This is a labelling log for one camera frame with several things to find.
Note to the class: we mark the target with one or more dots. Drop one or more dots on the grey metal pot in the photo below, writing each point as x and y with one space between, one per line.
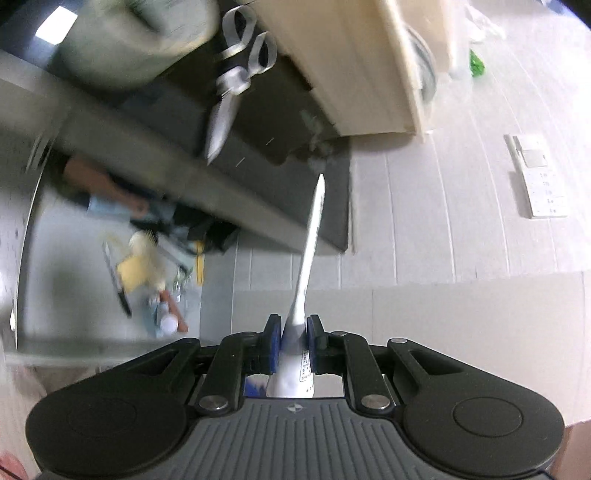
134 41

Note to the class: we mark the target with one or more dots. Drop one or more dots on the light blue packet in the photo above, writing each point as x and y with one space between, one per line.
108 208

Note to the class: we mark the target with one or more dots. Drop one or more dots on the clear plastic bag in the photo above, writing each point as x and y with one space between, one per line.
482 23

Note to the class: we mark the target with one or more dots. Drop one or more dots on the silver kitchen scissors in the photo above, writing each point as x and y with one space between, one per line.
233 83

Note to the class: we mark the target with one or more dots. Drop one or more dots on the reddish brown stick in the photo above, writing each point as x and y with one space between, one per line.
177 316

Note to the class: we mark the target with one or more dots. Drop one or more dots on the yellow stick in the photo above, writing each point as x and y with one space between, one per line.
200 267

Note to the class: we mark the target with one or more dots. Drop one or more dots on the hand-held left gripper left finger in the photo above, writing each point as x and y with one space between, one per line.
272 344

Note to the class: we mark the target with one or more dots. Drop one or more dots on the small white-capped bottle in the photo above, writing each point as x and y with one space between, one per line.
165 319

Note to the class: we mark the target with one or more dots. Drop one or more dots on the white wall switch panel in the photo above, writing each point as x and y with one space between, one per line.
540 184

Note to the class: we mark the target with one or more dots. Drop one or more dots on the black pen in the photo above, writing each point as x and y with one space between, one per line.
117 285

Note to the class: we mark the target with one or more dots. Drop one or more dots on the round metal lid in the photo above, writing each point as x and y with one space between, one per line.
425 64

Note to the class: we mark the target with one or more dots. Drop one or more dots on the yellow sponge brush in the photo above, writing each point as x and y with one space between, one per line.
136 270

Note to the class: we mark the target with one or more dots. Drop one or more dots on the white knife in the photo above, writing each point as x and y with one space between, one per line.
308 258

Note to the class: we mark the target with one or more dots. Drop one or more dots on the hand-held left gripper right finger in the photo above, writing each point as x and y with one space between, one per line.
316 345

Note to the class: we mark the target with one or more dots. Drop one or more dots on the green plastic piece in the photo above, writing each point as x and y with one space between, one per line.
477 63

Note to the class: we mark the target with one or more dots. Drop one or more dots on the light wooden box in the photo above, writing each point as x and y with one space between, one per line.
351 69

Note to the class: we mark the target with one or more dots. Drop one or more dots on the black glass cooktop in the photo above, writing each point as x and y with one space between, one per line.
272 138

